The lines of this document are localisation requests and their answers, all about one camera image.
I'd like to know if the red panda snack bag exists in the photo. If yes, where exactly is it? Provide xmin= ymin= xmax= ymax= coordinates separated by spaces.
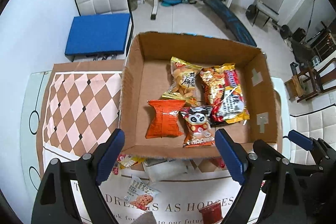
xmin=180 ymin=105 xmax=215 ymax=148

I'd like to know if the orange snack bag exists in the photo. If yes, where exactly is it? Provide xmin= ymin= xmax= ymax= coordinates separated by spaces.
xmin=145 ymin=100 xmax=185 ymax=139

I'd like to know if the dark red snack packet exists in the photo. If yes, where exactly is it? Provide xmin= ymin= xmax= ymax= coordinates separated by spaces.
xmin=210 ymin=157 xmax=226 ymax=169

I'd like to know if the red jelly cup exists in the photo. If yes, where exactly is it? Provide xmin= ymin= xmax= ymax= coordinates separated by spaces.
xmin=199 ymin=201 xmax=223 ymax=224

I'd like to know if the wooden chair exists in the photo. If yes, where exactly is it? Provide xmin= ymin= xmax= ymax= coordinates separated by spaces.
xmin=285 ymin=57 xmax=335 ymax=102

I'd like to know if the yellow panda snack bag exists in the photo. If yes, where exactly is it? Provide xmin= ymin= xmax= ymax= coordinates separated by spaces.
xmin=112 ymin=154 xmax=146 ymax=176

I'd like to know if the white cookie snack packet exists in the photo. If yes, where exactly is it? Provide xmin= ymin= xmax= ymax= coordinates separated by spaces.
xmin=123 ymin=175 xmax=161 ymax=211

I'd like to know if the checkered table mat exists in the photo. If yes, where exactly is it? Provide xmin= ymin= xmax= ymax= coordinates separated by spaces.
xmin=36 ymin=60 xmax=283 ymax=224

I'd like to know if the white tissue pack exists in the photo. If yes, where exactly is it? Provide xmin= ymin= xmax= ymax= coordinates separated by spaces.
xmin=142 ymin=159 xmax=195 ymax=182

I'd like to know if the large red yellow noodle bag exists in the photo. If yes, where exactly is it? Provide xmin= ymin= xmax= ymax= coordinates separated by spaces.
xmin=199 ymin=63 xmax=250 ymax=125

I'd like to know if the yellow biscuit snack bag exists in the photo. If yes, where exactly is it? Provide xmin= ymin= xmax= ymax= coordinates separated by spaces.
xmin=162 ymin=57 xmax=202 ymax=106

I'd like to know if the cardboard box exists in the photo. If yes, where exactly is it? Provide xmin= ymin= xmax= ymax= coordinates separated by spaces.
xmin=118 ymin=31 xmax=283 ymax=160

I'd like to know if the grey chair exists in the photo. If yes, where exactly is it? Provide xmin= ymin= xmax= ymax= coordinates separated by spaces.
xmin=245 ymin=0 xmax=284 ymax=25

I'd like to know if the white padded chair blue cushion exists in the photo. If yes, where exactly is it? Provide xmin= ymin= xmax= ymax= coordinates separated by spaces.
xmin=64 ymin=0 xmax=134 ymax=61

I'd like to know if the blue sit-up bench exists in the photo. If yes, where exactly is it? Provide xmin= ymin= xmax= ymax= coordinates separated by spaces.
xmin=200 ymin=0 xmax=257 ymax=47

